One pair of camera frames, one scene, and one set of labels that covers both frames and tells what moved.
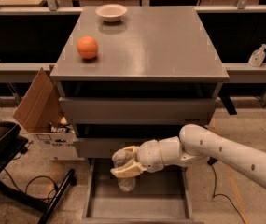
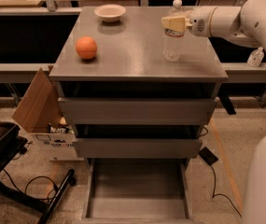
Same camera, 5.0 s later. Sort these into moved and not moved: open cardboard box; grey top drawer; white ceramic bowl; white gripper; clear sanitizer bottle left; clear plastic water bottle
Moved: clear plastic water bottle; white gripper
Not moved: grey top drawer; open cardboard box; clear sanitizer bottle left; white ceramic bowl
